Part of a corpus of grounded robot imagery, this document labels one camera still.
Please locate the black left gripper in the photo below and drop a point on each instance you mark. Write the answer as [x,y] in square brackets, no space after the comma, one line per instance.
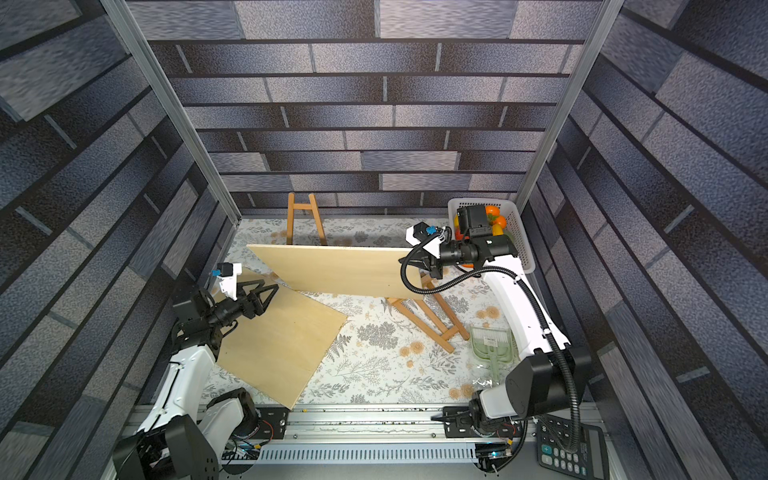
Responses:
[258,308]

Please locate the thin plywood board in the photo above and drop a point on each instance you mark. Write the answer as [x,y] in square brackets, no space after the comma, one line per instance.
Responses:
[361,271]
[275,355]

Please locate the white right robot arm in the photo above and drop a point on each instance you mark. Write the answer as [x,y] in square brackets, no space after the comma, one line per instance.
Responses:
[551,374]

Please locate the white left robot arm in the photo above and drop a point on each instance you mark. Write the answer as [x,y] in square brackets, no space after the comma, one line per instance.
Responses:
[180,390]

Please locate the white plastic fruit basket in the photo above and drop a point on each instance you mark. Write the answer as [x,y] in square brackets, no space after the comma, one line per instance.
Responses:
[514,225]

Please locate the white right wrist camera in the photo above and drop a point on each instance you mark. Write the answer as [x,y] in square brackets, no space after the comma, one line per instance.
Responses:
[430,237]

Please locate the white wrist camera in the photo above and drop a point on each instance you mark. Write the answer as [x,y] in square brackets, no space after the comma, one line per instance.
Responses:
[430,237]
[226,278]

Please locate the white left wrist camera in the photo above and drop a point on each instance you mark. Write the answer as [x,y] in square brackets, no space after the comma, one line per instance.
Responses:
[226,278]

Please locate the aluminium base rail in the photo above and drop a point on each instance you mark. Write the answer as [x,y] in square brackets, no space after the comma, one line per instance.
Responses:
[421,435]

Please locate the aluminium corner post left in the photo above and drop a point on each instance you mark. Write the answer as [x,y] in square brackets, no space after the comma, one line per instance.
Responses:
[129,31]

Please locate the aluminium corner post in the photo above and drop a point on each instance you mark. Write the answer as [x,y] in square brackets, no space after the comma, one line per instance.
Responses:
[129,31]
[606,17]

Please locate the aluminium corner post right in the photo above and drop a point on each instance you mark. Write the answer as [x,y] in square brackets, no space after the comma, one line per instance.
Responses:
[606,17]

